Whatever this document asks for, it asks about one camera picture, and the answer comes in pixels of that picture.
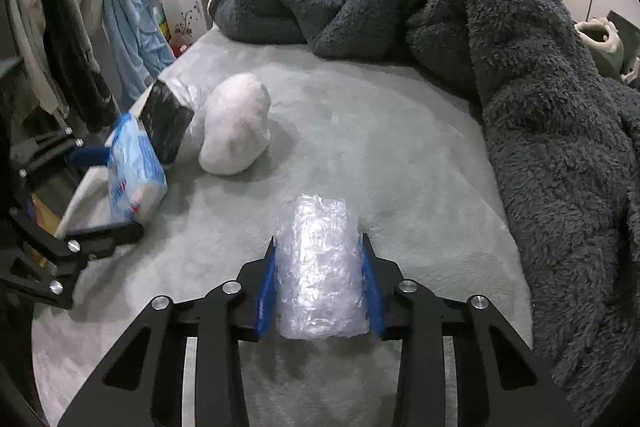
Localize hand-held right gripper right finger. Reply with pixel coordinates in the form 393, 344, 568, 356
358, 233, 581, 427

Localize bed with grey headboard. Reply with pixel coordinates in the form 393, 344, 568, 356
30, 0, 640, 427

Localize blue tissue pack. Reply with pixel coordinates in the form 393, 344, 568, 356
105, 111, 169, 224

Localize clear bubble wrap bundle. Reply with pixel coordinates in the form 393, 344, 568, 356
276, 193, 370, 341

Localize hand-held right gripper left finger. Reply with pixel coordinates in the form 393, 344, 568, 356
57, 234, 279, 427

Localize white fluffy sock ball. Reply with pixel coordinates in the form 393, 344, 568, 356
199, 73, 273, 176

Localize clothes on hanging rack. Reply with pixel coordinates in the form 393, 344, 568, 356
10, 0, 71, 118

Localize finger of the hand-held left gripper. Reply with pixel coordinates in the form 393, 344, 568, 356
0, 207, 146, 310
10, 128, 112, 180

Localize dark grey fleece blanket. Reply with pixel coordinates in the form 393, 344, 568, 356
214, 0, 640, 418

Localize black hanging garment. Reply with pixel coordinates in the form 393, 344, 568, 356
42, 0, 121, 134

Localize black plastic-wrapped box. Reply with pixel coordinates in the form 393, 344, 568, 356
140, 76, 213, 168

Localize light blue robe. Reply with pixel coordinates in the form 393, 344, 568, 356
100, 0, 177, 108

